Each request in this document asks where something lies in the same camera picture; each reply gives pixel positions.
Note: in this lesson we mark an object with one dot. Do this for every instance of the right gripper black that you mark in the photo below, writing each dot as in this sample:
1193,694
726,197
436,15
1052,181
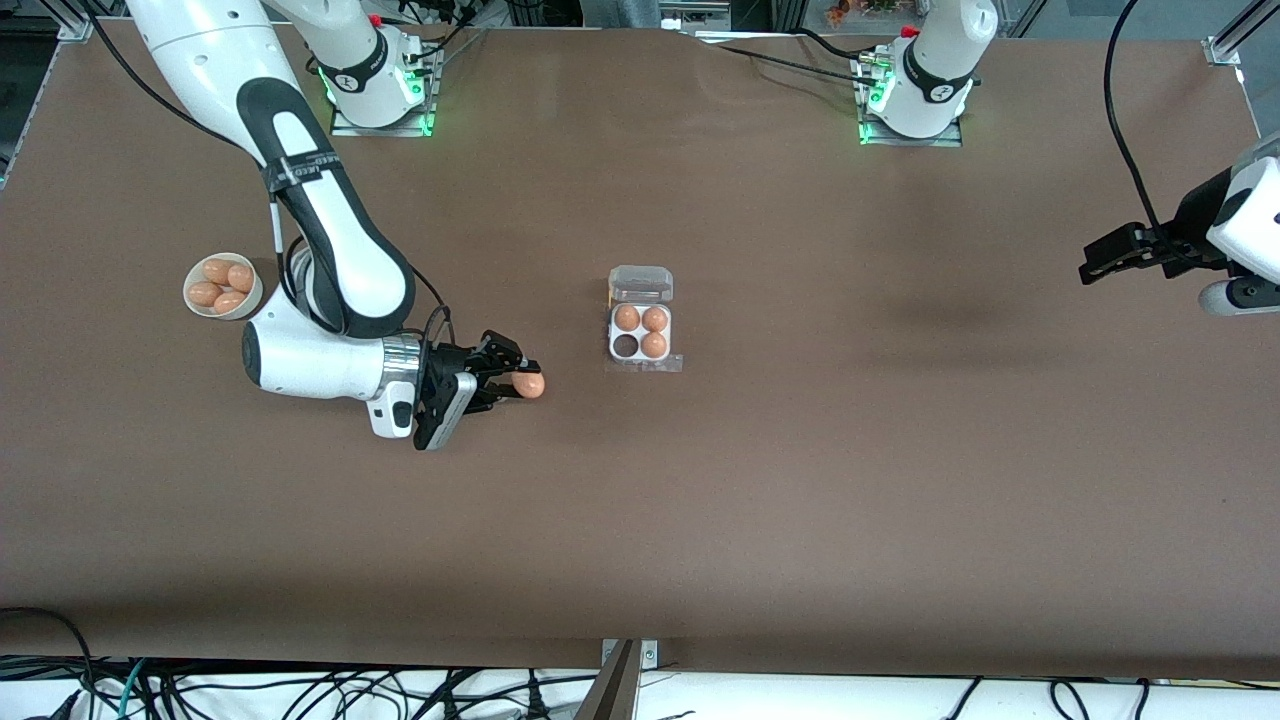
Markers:
447,364

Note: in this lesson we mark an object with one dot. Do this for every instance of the dark bar under table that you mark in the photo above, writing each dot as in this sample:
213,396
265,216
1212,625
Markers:
610,695

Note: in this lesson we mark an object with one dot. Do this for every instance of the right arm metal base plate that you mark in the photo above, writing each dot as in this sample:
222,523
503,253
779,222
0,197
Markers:
345,128

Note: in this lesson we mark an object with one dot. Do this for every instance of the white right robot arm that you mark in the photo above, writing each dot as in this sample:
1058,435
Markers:
330,230

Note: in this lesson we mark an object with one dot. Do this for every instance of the white round bowl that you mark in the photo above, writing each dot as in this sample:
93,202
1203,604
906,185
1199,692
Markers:
250,308

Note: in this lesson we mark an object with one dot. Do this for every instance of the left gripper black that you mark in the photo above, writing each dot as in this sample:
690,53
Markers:
1190,222

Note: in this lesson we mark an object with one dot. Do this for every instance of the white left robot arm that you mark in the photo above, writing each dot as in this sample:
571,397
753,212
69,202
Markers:
935,60

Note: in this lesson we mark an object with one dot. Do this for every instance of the brown egg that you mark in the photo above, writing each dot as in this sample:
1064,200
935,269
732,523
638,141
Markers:
241,277
203,293
655,319
216,270
627,318
530,386
229,302
654,345

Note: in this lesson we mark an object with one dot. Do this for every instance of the aluminium frame profile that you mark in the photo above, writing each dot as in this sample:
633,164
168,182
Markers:
75,25
1225,48

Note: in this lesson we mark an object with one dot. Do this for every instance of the metal table edge bracket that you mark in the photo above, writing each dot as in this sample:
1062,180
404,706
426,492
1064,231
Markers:
650,655

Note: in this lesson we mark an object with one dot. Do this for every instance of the grey fabric background object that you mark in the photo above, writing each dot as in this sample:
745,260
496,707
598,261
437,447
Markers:
620,12

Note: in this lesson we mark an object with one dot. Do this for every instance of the clear plastic egg carton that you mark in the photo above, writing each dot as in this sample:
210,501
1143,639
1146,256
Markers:
640,285

